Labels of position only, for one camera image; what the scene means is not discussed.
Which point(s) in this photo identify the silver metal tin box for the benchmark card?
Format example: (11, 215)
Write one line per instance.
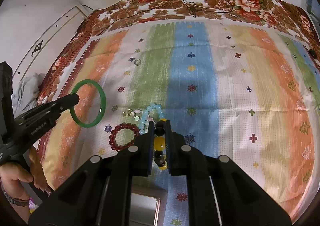
(148, 206)

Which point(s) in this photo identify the person's left hand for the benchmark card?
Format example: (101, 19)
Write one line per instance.
(11, 177)

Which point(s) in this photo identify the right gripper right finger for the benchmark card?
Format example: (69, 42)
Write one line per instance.
(219, 191)

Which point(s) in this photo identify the green jade bangle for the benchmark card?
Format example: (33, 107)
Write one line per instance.
(85, 102)

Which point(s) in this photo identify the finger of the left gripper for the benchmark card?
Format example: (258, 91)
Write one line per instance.
(44, 116)

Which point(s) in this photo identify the small black object on bed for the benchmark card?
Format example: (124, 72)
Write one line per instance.
(312, 53)

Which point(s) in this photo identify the floral red brown blanket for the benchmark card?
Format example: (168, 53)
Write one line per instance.
(282, 16)

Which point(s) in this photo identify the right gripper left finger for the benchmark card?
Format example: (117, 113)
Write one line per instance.
(99, 191)

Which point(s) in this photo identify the striped colourful bed sheet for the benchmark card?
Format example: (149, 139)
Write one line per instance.
(249, 93)

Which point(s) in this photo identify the white wooden headboard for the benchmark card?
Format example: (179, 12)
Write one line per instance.
(47, 48)

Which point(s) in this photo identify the grey crumpled cloth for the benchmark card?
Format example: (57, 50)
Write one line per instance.
(25, 96)

